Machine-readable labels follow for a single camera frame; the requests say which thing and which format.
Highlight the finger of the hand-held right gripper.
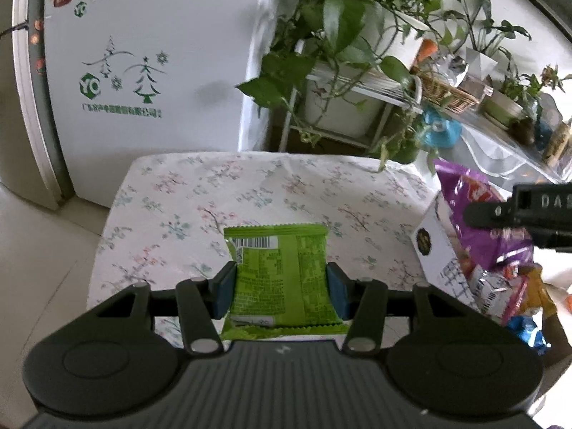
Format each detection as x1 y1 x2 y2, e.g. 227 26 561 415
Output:
464 200 514 228

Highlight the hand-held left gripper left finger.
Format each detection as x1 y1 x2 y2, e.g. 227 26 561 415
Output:
96 261 238 358

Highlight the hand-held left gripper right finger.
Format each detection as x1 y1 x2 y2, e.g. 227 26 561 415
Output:
325 263 477 358

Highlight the purple snack packet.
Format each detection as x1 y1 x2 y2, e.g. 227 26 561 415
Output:
433 158 534 273

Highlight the green snack packet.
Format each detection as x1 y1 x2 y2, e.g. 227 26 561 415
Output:
221 223 351 342

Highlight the white cardboard box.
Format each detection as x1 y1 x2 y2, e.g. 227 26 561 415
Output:
411 190 572 369

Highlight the dark blue snack packet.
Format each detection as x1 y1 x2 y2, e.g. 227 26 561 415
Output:
507 315 548 349

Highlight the beige bottle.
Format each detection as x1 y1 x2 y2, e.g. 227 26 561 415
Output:
542 123 572 167

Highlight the dark brown jar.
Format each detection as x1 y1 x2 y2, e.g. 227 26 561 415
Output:
512 118 537 146

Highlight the blue plastic bag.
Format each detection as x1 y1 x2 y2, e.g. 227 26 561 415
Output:
420 107 462 148

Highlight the small plant in green pot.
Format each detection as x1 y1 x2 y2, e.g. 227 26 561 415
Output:
462 9 534 129

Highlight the floral tablecloth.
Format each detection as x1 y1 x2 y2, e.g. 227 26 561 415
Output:
87 151 443 349

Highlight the wicker basket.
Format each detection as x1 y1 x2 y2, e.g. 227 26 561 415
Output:
413 69 481 114

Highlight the small leafy plant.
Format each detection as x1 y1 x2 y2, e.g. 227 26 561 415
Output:
538 65 572 97

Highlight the orange carrot-shaped object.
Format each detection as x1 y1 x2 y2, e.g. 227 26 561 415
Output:
413 38 438 72

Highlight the rectangular white planter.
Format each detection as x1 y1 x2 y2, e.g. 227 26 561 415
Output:
301 69 386 137

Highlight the white metal plant stand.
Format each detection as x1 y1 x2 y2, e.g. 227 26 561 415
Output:
279 38 423 153

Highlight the round white plant pot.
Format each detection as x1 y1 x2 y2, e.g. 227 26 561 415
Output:
357 2 426 71

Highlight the white refrigerator with tree print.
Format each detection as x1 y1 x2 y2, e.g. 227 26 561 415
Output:
0 0 287 211

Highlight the green pothos plant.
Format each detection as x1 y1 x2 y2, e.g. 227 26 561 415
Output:
235 0 461 175

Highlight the black cable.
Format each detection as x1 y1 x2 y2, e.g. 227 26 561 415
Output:
0 20 30 39

